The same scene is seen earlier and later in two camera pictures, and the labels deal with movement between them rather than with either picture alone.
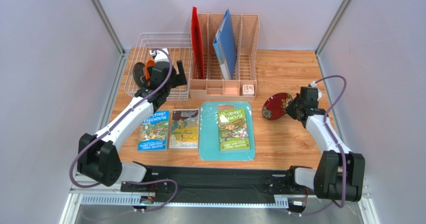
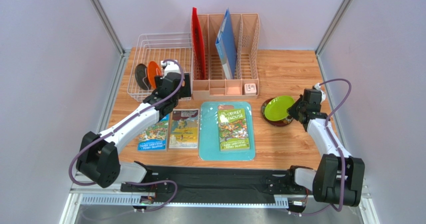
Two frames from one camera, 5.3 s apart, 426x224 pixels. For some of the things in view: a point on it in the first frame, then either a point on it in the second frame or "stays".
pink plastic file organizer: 246,28 stays
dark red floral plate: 275,105 -> 288,120
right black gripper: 293,107 stays
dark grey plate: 139,73 stays
